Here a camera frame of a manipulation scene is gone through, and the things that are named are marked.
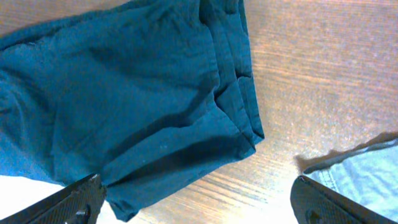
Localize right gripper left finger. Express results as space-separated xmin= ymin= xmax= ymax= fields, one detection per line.
xmin=1 ymin=174 xmax=106 ymax=224

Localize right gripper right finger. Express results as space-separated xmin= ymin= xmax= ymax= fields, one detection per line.
xmin=290 ymin=175 xmax=397 ymax=224

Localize navy blue shorts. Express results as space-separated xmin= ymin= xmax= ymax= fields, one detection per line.
xmin=1 ymin=1 xmax=264 ymax=222

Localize grey shorts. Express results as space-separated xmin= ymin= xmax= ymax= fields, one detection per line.
xmin=302 ymin=139 xmax=397 ymax=222

